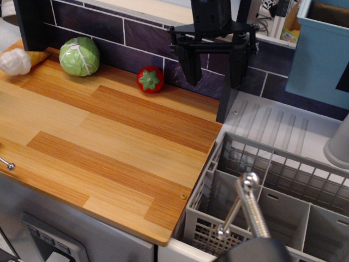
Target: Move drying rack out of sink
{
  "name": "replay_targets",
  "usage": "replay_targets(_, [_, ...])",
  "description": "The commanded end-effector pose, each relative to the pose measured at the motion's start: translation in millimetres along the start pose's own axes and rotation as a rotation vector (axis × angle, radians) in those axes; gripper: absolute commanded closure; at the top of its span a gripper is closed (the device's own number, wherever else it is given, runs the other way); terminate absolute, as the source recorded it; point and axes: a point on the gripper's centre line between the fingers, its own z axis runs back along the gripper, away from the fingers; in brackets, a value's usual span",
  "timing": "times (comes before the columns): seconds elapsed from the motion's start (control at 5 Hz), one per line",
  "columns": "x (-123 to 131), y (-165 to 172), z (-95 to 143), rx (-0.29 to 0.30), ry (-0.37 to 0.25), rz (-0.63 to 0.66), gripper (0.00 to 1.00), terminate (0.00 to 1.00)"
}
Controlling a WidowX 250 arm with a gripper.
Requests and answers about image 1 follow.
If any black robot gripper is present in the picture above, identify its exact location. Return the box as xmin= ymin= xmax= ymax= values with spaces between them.
xmin=167 ymin=1 xmax=260 ymax=88

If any grey plastic drying rack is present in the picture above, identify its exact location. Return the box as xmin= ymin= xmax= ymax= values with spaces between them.
xmin=184 ymin=133 xmax=348 ymax=261

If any small chrome knob rod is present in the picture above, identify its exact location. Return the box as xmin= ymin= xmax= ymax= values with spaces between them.
xmin=0 ymin=158 xmax=16 ymax=171

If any colourful cardboard box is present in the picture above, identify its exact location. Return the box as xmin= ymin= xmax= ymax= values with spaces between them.
xmin=280 ymin=2 xmax=300 ymax=44

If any grey toy faucet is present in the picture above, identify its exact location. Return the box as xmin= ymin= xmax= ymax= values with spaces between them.
xmin=323 ymin=116 xmax=349 ymax=169

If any dark grey corner post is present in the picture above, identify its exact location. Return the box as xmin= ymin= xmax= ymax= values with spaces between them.
xmin=216 ymin=72 xmax=238 ymax=123

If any dark grey left post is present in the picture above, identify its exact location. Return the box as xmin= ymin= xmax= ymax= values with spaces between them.
xmin=14 ymin=0 xmax=56 ymax=51

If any red toy tomato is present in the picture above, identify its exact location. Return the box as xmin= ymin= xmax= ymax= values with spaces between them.
xmin=136 ymin=66 xmax=164 ymax=93

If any grey oven control panel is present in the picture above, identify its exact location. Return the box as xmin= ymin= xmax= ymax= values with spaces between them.
xmin=20 ymin=212 xmax=89 ymax=261

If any light blue box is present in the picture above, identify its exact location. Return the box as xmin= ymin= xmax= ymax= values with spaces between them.
xmin=286 ymin=1 xmax=348 ymax=109

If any toy ice cream cone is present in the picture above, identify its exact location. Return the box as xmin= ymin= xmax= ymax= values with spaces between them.
xmin=1 ymin=48 xmax=51 ymax=76

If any green toy cabbage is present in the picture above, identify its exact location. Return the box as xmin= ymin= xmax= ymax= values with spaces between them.
xmin=59 ymin=37 xmax=100 ymax=77

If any white sink drainboard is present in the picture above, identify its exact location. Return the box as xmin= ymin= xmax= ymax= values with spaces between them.
xmin=216 ymin=92 xmax=348 ymax=186

